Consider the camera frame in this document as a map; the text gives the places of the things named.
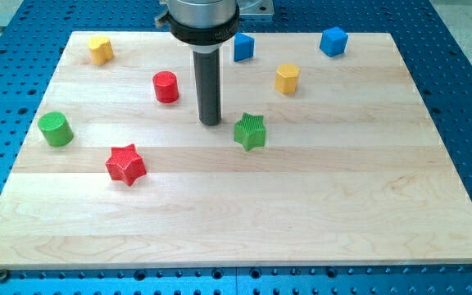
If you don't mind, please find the blue cube block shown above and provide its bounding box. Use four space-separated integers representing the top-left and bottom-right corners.
319 27 348 57

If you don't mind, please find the yellow hexagon block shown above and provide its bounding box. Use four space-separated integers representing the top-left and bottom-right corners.
275 63 301 94

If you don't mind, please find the red star block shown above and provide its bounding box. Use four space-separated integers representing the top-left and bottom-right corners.
105 143 147 186

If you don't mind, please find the green star block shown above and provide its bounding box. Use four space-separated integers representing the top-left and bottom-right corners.
234 112 266 152

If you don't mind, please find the blue triangular block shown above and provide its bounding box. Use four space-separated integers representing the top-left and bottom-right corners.
234 33 255 62

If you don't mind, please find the metal mounting bracket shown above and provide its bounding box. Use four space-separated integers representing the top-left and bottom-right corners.
237 0 275 18

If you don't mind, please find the yellow heart block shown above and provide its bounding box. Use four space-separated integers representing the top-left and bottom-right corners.
88 36 114 66

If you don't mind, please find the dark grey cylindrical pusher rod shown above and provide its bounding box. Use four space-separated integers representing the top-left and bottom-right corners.
193 49 221 126

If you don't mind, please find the green cylinder block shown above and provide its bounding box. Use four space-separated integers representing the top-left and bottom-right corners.
38 111 75 148

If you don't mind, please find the light wooden board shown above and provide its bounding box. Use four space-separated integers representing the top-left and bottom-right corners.
0 32 472 270

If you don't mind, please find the red cylinder block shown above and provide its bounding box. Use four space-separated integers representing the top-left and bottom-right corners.
152 70 179 104

